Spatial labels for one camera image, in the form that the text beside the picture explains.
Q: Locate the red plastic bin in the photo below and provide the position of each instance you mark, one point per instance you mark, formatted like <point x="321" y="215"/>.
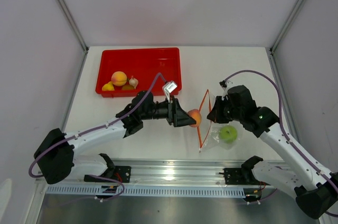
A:
<point x="143" y="64"/>

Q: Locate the large orange peach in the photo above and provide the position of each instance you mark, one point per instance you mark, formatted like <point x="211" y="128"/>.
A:
<point x="119" y="78"/>

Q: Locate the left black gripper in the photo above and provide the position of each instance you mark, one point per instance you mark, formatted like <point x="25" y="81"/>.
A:
<point x="176" y="115"/>

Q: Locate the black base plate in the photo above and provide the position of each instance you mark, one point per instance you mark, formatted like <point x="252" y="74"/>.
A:
<point x="238" y="176"/>
<point x="118" y="173"/>

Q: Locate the right frame post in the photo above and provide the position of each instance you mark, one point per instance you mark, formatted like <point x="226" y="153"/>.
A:
<point x="287" y="25"/>

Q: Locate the small pink peach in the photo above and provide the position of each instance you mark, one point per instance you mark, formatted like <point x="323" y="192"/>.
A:
<point x="196" y="115"/>

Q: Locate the garlic bulb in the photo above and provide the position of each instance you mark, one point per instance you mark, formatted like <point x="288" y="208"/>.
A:
<point x="133" y="82"/>

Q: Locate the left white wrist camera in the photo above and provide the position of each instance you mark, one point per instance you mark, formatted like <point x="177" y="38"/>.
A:
<point x="168" y="88"/>

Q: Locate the frame post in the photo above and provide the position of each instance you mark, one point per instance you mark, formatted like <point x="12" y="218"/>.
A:
<point x="287" y="25"/>
<point x="72" y="24"/>

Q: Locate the green apple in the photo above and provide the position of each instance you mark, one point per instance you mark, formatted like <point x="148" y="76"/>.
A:
<point x="228" y="134"/>

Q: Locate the brown kiwi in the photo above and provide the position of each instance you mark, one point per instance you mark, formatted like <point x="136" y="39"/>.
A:
<point x="127" y="87"/>

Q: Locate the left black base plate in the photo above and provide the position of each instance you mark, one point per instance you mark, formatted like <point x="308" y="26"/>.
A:
<point x="118" y="173"/>

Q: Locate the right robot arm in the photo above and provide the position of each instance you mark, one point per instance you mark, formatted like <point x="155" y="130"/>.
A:
<point x="312" y="185"/>

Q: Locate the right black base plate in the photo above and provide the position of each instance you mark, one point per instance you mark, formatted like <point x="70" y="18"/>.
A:
<point x="238" y="176"/>

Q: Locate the clear zip top bag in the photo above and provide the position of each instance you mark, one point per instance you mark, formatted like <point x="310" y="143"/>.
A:
<point x="208" y="131"/>

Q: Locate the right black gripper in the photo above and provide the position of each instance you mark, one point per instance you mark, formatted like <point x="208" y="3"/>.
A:
<point x="215" y="114"/>

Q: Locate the left frame post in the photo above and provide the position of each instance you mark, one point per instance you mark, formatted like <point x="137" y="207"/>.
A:
<point x="72" y="24"/>

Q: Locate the yellow lemon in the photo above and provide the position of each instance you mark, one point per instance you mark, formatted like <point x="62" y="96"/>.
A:
<point x="108" y="87"/>

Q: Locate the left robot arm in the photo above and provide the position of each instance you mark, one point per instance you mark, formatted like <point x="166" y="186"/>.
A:
<point x="60" y="155"/>

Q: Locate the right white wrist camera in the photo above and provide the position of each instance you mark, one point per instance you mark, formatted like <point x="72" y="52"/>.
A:
<point x="225" y="85"/>

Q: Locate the perforated cable tray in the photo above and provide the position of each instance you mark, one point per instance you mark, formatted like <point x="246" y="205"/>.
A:
<point x="151" y="191"/>

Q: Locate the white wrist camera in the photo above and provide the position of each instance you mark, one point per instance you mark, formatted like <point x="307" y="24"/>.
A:
<point x="225" y="85"/>
<point x="168" y="88"/>

